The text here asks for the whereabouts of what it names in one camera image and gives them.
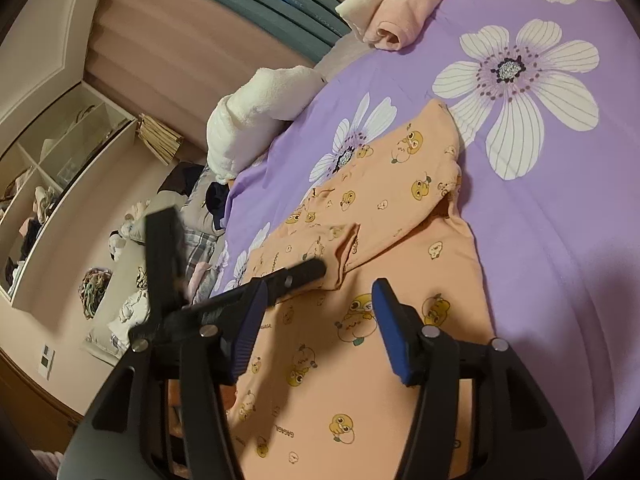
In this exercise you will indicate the pink curtain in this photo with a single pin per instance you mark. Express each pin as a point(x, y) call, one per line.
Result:
point(175, 45)

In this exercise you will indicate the dark brown cloth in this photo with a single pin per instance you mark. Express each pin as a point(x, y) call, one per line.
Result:
point(175, 180)

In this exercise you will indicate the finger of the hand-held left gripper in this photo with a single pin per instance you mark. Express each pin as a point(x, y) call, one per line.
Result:
point(162, 255)
point(305, 271)

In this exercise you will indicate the white fluffy towel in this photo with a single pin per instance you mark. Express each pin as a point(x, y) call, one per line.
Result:
point(255, 110)

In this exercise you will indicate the white shelf unit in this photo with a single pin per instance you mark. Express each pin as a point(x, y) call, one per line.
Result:
point(75, 195)

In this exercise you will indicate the straw bundle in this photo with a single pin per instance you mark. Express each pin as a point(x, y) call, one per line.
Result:
point(160, 137)

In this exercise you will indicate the pink folded cloth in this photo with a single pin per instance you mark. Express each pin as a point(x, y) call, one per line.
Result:
point(410, 5)

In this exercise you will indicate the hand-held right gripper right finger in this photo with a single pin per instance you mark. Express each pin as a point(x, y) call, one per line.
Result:
point(395, 330)

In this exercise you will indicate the brown wooden furniture edge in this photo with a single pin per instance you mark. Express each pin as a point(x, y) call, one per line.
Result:
point(30, 400)

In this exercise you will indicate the white printed bedding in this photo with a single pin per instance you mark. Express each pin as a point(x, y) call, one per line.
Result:
point(125, 310)

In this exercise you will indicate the purple floral bed sheet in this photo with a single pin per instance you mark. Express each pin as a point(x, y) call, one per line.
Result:
point(550, 210)

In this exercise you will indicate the white plush toys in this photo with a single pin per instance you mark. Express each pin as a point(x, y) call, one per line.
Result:
point(120, 240)

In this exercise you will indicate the wall socket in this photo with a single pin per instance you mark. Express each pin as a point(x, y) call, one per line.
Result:
point(46, 360)

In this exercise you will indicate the colourful cloth bundle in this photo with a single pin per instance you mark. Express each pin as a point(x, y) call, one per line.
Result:
point(95, 287)

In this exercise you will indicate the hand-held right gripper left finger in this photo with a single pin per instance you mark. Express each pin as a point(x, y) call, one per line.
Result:
point(250, 325)

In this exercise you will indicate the navy cloth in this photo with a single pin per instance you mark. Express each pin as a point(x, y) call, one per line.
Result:
point(217, 202)

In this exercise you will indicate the grey cushion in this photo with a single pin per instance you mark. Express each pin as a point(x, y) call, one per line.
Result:
point(192, 205)

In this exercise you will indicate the orange cartoon print garment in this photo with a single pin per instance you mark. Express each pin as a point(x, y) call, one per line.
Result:
point(400, 260)

